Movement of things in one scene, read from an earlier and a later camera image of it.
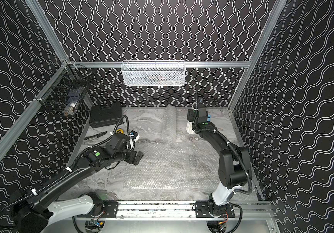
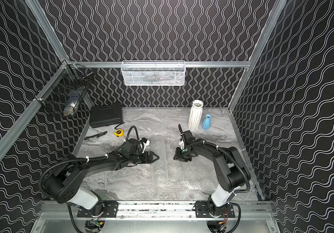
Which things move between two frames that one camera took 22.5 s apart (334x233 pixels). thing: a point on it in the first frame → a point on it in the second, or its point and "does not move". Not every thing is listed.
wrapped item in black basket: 73,97 does not move
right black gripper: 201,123 → 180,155
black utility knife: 95,136 does not move
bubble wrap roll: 169,124 → 160,169
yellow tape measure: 119,131 does not move
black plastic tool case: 101,116 does not move
